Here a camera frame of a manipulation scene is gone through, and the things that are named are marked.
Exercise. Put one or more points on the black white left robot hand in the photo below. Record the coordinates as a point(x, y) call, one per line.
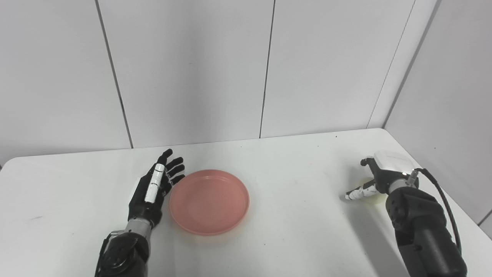
point(144, 209)

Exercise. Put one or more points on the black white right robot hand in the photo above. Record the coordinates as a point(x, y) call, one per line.
point(390, 165)

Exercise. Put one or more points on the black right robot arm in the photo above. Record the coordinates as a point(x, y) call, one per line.
point(426, 231)

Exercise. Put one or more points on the pink round plate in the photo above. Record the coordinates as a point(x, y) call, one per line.
point(209, 202)

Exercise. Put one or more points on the white steamed bun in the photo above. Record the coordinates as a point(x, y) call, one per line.
point(376, 198)

